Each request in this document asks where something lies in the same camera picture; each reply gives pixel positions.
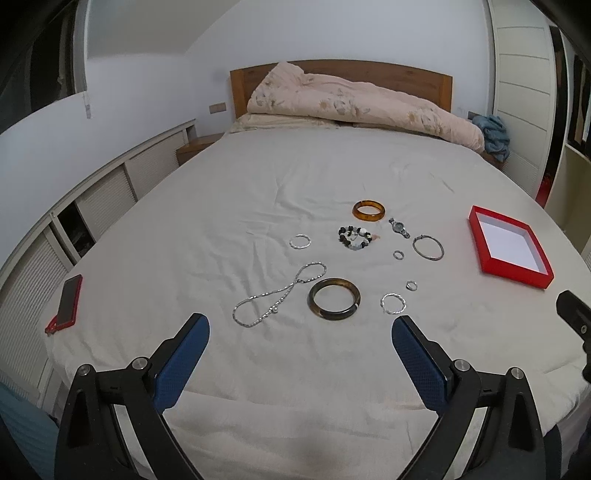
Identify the dark doorway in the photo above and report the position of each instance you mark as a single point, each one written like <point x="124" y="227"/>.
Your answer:
<point x="41" y="50"/>

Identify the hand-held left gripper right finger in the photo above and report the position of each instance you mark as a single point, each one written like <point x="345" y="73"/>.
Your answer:
<point x="418" y="364"/>

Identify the red jewelry box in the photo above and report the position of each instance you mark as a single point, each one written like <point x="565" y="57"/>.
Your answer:
<point x="501" y="240"/>

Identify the beige pillow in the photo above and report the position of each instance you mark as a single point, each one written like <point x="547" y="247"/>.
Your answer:
<point x="272" y="122"/>

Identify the wooden headboard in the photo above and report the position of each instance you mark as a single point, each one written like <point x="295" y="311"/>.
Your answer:
<point x="369" y="71"/>

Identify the silver wristwatch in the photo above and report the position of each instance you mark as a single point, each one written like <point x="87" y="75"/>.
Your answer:
<point x="399" y="226"/>

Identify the wooden nightstand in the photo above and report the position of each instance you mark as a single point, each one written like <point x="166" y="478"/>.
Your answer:
<point x="494" y="161"/>
<point x="198" y="145"/>

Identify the blue crumpled cloth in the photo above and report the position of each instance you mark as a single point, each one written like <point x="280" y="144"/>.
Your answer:
<point x="494" y="136"/>

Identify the blue ribbed fabric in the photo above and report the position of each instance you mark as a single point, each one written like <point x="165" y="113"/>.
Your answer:
<point x="23" y="434"/>

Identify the open white shelf unit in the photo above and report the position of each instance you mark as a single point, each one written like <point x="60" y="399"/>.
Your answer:
<point x="575" y="115"/>

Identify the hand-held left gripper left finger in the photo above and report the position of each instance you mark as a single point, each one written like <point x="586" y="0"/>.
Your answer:
<point x="182" y="364"/>

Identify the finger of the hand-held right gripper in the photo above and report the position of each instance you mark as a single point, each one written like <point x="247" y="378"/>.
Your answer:
<point x="572" y="309"/>

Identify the red bag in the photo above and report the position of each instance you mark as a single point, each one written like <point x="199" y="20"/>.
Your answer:
<point x="547" y="184"/>

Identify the amber bangle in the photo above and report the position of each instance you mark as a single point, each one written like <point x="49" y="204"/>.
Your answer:
<point x="369" y="210"/>

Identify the pink floral duvet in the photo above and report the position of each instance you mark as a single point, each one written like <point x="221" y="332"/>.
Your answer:
<point x="332" y="99"/>

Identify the low white slatted cabinet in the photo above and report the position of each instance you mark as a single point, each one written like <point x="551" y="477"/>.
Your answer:
<point x="92" y="198"/>

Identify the thin silver bangle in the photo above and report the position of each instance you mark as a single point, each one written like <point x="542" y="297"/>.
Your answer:
<point x="428" y="247"/>

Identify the wall socket plate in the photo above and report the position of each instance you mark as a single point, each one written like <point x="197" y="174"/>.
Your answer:
<point x="217" y="108"/>

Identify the white wardrobe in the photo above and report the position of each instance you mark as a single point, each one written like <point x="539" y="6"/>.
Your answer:
<point x="521" y="92"/>

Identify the red smartphone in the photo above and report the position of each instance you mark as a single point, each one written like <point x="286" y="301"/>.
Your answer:
<point x="68" y="302"/>

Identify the dark tortoiseshell bangle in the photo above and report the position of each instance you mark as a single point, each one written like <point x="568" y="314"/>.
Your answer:
<point x="334" y="300"/>

